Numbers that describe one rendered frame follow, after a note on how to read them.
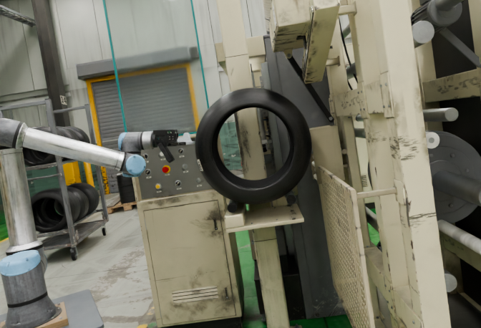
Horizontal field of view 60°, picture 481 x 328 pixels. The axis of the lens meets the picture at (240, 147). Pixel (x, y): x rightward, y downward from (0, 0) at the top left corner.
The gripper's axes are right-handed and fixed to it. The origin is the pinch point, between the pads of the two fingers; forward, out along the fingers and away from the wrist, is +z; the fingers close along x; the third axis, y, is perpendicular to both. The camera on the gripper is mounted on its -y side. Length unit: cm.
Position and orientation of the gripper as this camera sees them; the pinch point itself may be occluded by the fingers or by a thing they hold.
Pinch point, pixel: (194, 143)
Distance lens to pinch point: 207.5
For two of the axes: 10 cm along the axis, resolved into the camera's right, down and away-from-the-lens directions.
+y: -0.3, -10.0, -0.6
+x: 0.5, -0.6, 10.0
